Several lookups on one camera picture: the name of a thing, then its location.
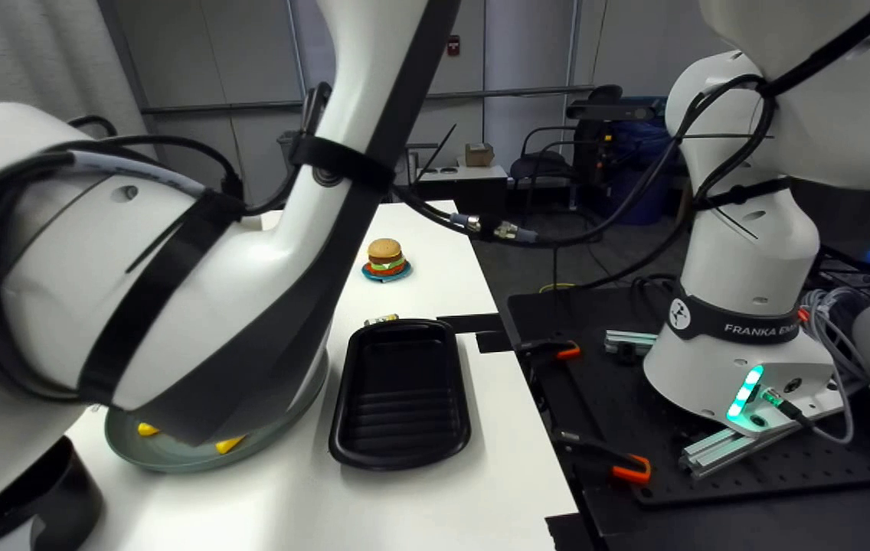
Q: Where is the small blue toy plate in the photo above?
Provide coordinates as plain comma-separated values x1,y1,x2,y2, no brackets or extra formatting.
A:
357,257,412,286

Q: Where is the grey-green round plate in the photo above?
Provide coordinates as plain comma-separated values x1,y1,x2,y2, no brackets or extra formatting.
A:
104,348,334,479

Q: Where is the toy hamburger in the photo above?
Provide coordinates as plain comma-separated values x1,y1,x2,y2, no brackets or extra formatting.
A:
365,236,406,276

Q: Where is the black side table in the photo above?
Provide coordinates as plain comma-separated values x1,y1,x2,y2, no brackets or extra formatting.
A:
406,161,510,243

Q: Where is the black rectangular tray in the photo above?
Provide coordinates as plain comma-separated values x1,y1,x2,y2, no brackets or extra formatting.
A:
328,317,475,476

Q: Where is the small cardboard box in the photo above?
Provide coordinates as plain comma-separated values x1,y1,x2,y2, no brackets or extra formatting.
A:
462,141,496,173

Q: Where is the black equipment rack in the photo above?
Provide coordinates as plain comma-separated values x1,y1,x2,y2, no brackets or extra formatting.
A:
567,85,668,196

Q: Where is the blue plastic barrel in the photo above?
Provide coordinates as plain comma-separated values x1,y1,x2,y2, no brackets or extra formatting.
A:
598,101,686,228

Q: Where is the aluminium extrusion bar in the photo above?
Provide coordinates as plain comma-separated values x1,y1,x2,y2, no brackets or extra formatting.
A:
676,403,850,479

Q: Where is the black flat table bracket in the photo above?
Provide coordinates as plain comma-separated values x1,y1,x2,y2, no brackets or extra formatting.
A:
436,311,510,356

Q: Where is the black clamp orange handle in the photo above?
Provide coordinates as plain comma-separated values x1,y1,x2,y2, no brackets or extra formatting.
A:
555,426,655,491
513,336,585,374

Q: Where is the black metal chair frame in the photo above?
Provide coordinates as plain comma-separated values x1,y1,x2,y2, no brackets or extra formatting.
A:
508,124,604,247

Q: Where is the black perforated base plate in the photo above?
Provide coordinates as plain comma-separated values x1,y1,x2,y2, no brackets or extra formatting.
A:
504,286,870,514

